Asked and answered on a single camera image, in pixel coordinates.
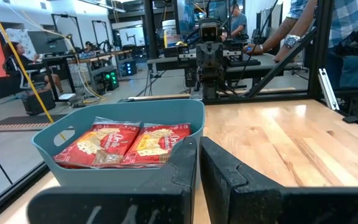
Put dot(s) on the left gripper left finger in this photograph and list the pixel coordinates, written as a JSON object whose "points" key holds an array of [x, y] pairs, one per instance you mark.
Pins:
{"points": [[120, 205]]}

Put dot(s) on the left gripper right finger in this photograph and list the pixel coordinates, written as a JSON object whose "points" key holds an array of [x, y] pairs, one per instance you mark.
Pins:
{"points": [[259, 205]]}

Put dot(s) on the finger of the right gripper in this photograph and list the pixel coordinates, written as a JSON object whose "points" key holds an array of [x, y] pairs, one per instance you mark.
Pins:
{"points": [[217, 57], [203, 57]]}

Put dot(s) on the red popcorn bag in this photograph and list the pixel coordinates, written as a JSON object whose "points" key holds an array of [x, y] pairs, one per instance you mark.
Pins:
{"points": [[104, 143], [157, 143]]}

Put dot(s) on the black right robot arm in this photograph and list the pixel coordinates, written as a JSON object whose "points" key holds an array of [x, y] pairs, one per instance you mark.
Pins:
{"points": [[210, 87]]}

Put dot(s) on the black keyboard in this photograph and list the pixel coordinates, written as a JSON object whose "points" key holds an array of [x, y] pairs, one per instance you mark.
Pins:
{"points": [[244, 61]]}

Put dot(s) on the white plastic bucket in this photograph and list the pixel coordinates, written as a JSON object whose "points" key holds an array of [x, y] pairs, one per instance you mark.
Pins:
{"points": [[169, 28]]}

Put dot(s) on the person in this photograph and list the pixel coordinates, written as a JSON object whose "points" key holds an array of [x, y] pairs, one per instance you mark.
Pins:
{"points": [[353, 15], [238, 23], [20, 53], [89, 46]]}

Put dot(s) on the black monitor pole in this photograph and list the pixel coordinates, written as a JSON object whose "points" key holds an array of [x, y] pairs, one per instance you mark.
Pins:
{"points": [[149, 31]]}

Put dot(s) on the grey desk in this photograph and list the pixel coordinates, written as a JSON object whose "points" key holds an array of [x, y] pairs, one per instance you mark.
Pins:
{"points": [[269, 62]]}

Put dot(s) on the black computer blue lights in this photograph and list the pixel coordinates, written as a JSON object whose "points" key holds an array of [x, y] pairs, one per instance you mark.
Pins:
{"points": [[130, 68]]}

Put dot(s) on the teal plastic basket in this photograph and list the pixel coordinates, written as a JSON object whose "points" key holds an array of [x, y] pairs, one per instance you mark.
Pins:
{"points": [[135, 112]]}

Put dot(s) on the silver wristwatch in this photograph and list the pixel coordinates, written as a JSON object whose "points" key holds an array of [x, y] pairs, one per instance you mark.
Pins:
{"points": [[291, 41]]}

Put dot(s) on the black computer green lights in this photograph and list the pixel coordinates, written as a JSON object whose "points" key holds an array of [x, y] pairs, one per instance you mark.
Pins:
{"points": [[110, 80]]}

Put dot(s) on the wooden top workbench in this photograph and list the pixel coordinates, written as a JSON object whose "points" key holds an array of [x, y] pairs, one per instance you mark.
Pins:
{"points": [[104, 56]]}

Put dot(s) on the black floor mat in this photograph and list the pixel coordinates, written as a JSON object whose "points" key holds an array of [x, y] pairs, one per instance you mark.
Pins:
{"points": [[20, 119]]}

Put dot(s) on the black box on floor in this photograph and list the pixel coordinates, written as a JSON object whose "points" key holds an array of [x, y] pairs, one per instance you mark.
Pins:
{"points": [[37, 102]]}

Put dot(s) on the black computer monitor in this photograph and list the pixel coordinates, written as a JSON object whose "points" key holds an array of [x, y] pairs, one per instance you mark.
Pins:
{"points": [[47, 42]]}

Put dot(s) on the white patterned panel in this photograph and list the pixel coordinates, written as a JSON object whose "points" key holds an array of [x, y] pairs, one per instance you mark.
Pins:
{"points": [[20, 37]]}

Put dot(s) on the black office chair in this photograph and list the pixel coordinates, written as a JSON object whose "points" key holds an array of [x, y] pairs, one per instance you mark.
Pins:
{"points": [[11, 67]]}

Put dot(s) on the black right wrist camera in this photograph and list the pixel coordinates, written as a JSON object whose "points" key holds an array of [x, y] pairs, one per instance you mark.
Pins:
{"points": [[210, 32]]}

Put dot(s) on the silver metal bracket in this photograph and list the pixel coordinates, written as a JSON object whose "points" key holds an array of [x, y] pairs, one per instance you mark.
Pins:
{"points": [[328, 88]]}

